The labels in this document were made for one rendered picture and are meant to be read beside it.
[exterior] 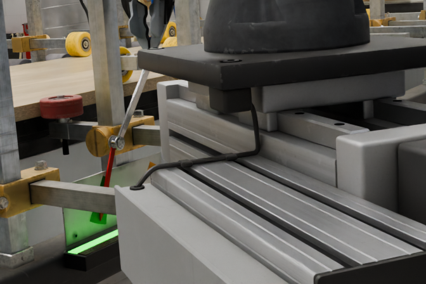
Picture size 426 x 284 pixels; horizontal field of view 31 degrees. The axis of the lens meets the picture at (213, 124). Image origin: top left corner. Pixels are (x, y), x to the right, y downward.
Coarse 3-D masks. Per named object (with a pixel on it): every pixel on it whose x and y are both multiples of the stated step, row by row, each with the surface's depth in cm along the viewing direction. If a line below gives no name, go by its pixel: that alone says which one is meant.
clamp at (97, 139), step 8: (136, 120) 137; (144, 120) 139; (152, 120) 141; (96, 128) 132; (104, 128) 132; (112, 128) 132; (128, 128) 135; (88, 136) 133; (96, 136) 132; (104, 136) 131; (128, 136) 135; (88, 144) 133; (96, 144) 132; (104, 144) 131; (128, 144) 135; (96, 152) 132; (104, 152) 131; (120, 152) 134
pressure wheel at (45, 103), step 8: (56, 96) 146; (64, 96) 147; (72, 96) 148; (80, 96) 146; (40, 104) 145; (48, 104) 143; (56, 104) 143; (64, 104) 143; (72, 104) 144; (80, 104) 146; (48, 112) 144; (56, 112) 143; (64, 112) 143; (72, 112) 144; (80, 112) 146; (56, 120) 147; (64, 120) 146; (64, 144) 148; (64, 152) 148
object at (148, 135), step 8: (72, 120) 148; (56, 128) 146; (64, 128) 145; (72, 128) 144; (80, 128) 143; (88, 128) 142; (136, 128) 136; (144, 128) 135; (152, 128) 134; (56, 136) 147; (64, 136) 146; (72, 136) 145; (80, 136) 144; (136, 136) 136; (144, 136) 135; (152, 136) 134; (136, 144) 136; (144, 144) 135; (152, 144) 134; (160, 144) 133
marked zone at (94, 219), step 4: (104, 176) 130; (104, 180) 131; (100, 184) 130; (92, 212) 128; (96, 212) 129; (92, 216) 128; (96, 216) 129; (104, 216) 131; (92, 220) 128; (96, 220) 129; (104, 220) 131
